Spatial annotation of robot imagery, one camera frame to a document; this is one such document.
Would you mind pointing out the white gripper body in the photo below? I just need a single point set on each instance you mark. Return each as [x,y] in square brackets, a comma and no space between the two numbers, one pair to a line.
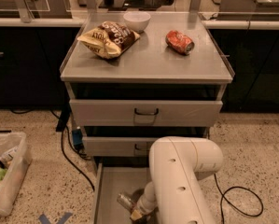
[142,206]

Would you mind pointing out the clear plastic water bottle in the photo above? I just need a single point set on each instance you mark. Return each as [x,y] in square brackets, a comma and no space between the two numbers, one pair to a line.
[125,200]

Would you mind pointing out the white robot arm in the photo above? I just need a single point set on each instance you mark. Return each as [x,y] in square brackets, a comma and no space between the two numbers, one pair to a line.
[205,158]

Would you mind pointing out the grey bottom drawer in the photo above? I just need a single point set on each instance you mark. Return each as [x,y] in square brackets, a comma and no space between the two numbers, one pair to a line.
[114,187]

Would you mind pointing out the grey drawer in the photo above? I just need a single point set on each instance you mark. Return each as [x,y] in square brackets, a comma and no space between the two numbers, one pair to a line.
[145,113]
[127,146]
[114,187]

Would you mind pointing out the grey middle drawer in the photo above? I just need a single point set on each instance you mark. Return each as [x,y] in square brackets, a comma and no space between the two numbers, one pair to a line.
[127,146]

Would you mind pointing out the grey top drawer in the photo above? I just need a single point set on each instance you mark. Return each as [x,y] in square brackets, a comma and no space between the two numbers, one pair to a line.
[145,113]

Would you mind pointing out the grey metal drawer cabinet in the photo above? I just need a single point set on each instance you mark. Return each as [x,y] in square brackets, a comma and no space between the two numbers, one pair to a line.
[149,70]

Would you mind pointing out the blue power box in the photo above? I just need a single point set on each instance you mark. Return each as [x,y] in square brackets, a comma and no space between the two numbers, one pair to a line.
[77,139]

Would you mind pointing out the clear plastic trash bin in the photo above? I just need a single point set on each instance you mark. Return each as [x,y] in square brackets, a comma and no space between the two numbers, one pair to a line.
[16,156]

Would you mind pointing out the crushed red soda can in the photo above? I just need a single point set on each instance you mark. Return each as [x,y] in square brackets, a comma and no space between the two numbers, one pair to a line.
[179,42]

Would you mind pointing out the yellow brown chip bag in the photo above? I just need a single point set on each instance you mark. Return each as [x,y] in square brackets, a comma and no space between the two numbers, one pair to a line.
[109,40]

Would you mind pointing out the white bowl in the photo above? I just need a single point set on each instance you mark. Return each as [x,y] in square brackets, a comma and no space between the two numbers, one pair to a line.
[137,20]

